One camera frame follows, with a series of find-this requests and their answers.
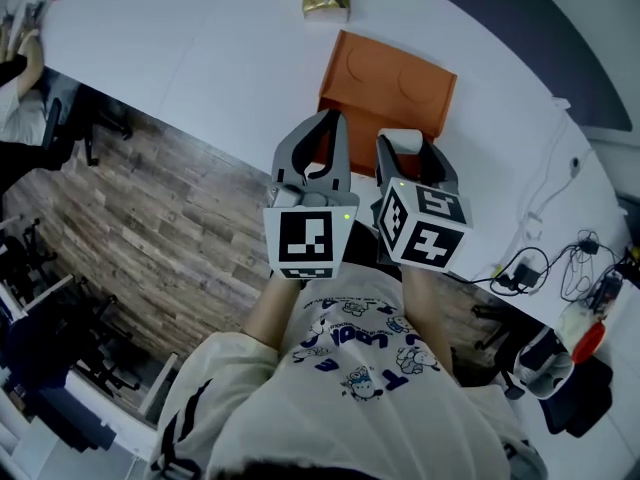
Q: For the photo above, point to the red lid container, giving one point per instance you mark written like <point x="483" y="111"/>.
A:
<point x="580" y="333"/>

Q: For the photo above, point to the person's white printed shirt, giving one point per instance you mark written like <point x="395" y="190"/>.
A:
<point x="350" y="408"/>

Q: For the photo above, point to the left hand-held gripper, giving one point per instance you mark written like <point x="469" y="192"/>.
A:
<point x="305" y="238"/>

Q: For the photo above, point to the white divider clip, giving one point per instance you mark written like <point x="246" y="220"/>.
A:
<point x="561" y="103"/>

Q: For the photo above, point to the orange cardboard box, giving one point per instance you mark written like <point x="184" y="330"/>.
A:
<point x="385" y="83"/>

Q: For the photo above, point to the person's right forearm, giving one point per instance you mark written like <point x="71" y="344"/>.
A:
<point x="427" y="318"/>

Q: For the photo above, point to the person's black trousers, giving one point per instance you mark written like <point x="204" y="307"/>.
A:
<point x="365" y="243"/>

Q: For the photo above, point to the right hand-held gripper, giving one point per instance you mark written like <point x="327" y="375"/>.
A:
<point x="425" y="228"/>

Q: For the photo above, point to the black monitor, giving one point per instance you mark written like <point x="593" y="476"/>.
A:
<point x="631" y="220"/>

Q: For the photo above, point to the person's left forearm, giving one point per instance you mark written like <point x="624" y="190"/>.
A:
<point x="270" y="313"/>

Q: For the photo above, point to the long dark desk divider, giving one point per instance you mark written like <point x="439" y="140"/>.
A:
<point x="525" y="33"/>

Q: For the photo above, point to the black chair with grey armrest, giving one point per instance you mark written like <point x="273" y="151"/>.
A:
<point x="580" y="408"/>

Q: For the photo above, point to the black power adapter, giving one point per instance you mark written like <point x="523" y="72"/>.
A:
<point x="527" y="275"/>

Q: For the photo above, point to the black office chair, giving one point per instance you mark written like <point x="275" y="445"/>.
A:
<point x="20" y="258"/>
<point x="100" y="363"/>
<point x="20" y="163"/>

